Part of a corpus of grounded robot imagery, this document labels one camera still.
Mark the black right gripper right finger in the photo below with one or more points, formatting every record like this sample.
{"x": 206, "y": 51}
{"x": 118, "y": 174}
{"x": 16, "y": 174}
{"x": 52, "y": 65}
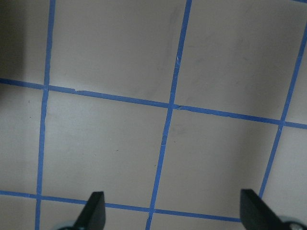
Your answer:
{"x": 256, "y": 215}

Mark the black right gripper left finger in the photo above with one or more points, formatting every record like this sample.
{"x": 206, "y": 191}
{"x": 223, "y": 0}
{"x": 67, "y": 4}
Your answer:
{"x": 93, "y": 215}

